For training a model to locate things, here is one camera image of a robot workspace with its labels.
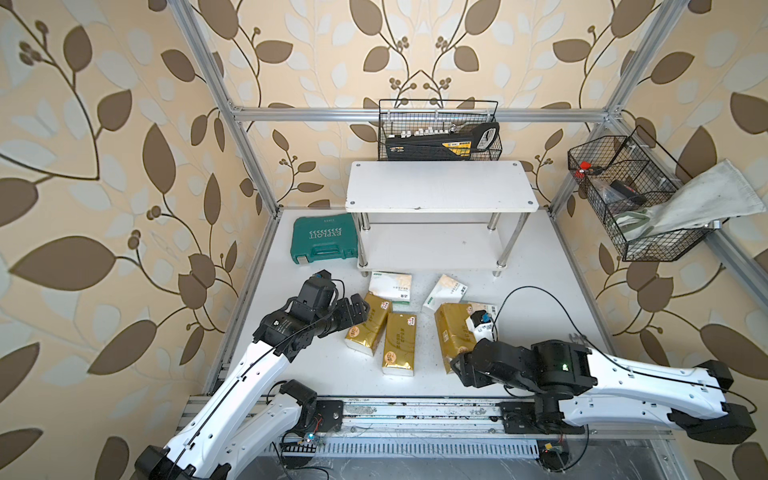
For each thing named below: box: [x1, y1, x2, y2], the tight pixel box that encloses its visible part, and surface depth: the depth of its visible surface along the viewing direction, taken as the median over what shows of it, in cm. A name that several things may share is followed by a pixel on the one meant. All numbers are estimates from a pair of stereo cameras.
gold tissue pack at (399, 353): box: [382, 312, 417, 377], surface depth 82 cm
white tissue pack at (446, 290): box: [421, 274, 468, 313], surface depth 93 cm
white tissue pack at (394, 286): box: [369, 271, 413, 304], surface depth 95 cm
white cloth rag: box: [614, 159, 766, 241], surface depth 62 cm
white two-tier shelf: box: [346, 161, 539, 277], surface depth 86 cm
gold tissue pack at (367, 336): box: [344, 291, 392, 357], surface depth 84 cm
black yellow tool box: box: [385, 122, 499, 159], surface depth 84 cm
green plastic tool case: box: [290, 213, 359, 264], surface depth 107 cm
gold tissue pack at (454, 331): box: [434, 303, 476, 374], surface depth 72 cm
